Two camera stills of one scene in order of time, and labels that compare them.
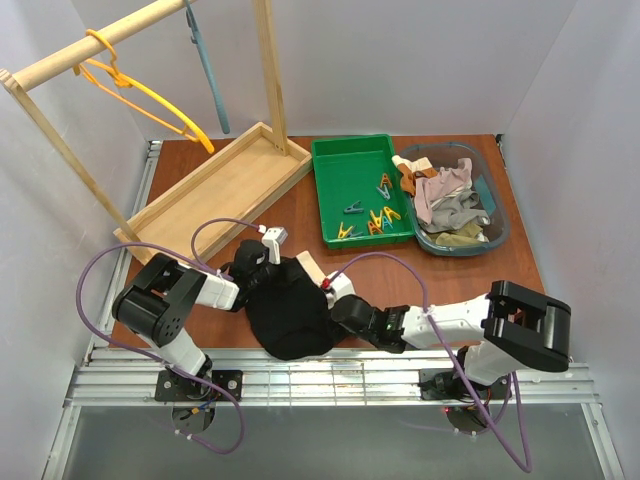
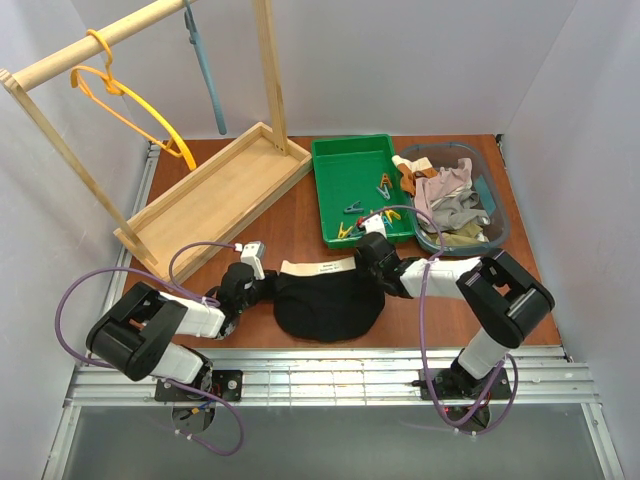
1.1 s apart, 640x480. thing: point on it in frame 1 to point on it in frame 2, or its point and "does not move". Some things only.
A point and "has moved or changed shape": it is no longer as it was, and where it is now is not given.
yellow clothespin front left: [343, 233] does not move
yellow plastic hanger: [187, 133] to [114, 88]
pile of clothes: [447, 209] does not move
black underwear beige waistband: [288, 310] has moved or changed shape
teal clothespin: [385, 193] does not move
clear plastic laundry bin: [487, 192] does not move
